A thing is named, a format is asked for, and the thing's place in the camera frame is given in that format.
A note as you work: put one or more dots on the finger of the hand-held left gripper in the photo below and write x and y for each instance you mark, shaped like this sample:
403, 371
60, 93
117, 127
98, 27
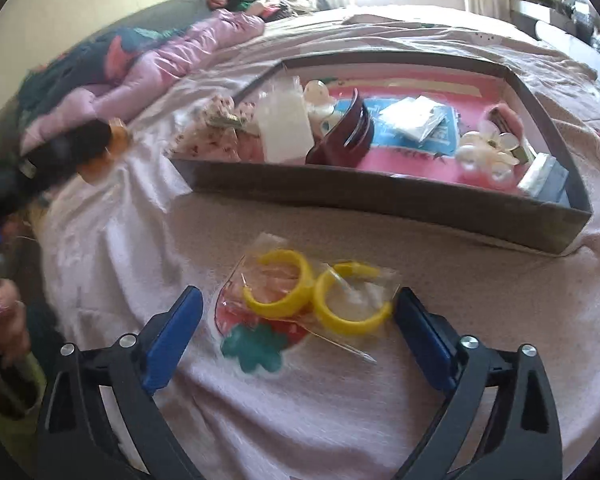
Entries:
70, 147

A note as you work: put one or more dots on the clear plastic earring bag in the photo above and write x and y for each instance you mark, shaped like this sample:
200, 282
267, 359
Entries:
352, 305

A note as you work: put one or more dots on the pink quilt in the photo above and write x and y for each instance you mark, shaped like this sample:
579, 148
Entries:
180, 52

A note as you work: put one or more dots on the dark floral quilt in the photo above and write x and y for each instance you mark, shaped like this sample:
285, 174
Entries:
95, 55

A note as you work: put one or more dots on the grey cardboard box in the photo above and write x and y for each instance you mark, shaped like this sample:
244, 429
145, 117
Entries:
380, 200

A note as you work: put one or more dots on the pink fluffy hair clip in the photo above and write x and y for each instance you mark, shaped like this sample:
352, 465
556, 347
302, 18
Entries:
505, 120

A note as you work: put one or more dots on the white dressing table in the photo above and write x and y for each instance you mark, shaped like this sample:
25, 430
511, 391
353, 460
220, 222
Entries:
555, 25

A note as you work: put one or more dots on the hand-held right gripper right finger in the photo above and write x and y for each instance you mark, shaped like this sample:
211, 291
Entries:
425, 340

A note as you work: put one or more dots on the cream hair claw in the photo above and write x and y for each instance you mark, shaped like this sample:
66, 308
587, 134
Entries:
320, 97

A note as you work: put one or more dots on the person's left hand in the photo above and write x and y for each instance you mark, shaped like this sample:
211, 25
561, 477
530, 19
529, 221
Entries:
12, 320

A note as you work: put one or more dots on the white flower hair clip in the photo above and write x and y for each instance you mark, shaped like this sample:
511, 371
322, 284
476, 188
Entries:
485, 157

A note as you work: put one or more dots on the grey green pillow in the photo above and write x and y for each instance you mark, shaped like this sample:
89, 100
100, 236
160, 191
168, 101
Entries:
170, 12

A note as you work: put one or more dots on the blue plastic box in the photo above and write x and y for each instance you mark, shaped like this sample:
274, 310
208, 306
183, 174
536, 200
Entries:
545, 180

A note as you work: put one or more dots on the bed with pink sheet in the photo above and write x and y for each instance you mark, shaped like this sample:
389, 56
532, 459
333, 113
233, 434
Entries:
430, 410

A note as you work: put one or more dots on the dark maroon hair claw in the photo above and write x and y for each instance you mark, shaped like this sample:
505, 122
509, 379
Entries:
342, 140

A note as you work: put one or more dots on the small clear plastic bag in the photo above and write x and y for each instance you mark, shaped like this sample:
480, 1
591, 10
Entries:
412, 117

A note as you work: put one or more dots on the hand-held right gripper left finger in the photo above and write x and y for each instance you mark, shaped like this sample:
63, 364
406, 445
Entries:
172, 340

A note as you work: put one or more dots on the yellow hoop earring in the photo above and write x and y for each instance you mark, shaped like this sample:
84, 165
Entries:
350, 322
285, 302

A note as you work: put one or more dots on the white plastic bag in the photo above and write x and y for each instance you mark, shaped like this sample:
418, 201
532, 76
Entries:
285, 125

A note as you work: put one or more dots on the clutter of cosmetics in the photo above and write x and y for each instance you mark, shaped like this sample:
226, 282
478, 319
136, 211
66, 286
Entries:
575, 15

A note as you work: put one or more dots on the polka dot bow hair clip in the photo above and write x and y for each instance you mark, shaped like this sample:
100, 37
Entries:
215, 130

